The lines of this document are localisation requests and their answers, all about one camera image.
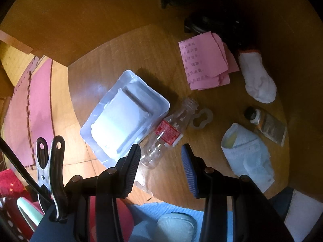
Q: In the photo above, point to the white sock orange cuff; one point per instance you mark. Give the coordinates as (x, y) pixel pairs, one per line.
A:
(257, 80)

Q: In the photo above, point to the brown polka dot blanket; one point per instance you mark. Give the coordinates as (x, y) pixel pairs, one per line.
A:
(10, 221)

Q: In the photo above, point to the metallic tube black cap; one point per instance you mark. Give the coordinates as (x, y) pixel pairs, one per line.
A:
(271, 128)

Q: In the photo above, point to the yellow patterned foam mat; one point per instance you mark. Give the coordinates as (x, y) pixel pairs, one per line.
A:
(10, 60)

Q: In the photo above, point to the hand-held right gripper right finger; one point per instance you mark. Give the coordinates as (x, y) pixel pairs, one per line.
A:
(188, 169)

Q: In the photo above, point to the mauve foam mat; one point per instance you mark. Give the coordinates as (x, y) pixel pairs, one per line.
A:
(43, 105)

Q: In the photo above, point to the clear plastic blister package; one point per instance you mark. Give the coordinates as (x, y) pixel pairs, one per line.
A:
(121, 111)

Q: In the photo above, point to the clear plastic bottle red label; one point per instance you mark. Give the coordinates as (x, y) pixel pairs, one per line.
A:
(169, 131)

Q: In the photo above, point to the red patterned blanket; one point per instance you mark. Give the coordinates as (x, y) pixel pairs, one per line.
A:
(10, 184)

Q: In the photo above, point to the metal spring clamp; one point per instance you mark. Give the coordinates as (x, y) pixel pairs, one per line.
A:
(58, 181)

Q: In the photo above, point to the large dusty pink foam mat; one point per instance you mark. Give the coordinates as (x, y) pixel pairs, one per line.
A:
(17, 121)

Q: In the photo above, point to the light blue slipper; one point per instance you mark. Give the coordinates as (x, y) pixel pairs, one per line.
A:
(176, 228)

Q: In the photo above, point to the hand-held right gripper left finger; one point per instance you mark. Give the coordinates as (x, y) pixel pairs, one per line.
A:
(133, 163)

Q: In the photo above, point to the pink paper sheet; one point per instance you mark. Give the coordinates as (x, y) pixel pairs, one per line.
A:
(201, 60)

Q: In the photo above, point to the black glossy object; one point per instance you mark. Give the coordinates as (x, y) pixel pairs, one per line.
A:
(214, 24)

